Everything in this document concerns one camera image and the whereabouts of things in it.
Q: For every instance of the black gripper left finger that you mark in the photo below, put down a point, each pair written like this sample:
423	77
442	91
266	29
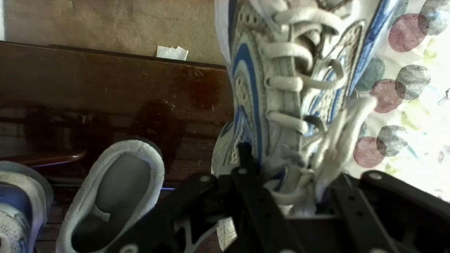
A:
262	212

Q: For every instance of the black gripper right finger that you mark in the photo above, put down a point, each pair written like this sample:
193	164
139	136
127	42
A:
360	226

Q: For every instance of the white and blue sneaker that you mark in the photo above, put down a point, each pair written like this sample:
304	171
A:
281	71

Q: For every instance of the bed with floral cover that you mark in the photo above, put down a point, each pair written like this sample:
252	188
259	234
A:
422	117

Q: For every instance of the white paper scrap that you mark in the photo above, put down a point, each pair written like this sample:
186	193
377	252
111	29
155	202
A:
172	53

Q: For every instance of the dark wooden dresser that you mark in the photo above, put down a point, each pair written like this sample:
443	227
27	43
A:
93	94

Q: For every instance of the grey and blue sneaker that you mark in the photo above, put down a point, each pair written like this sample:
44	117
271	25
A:
18	212

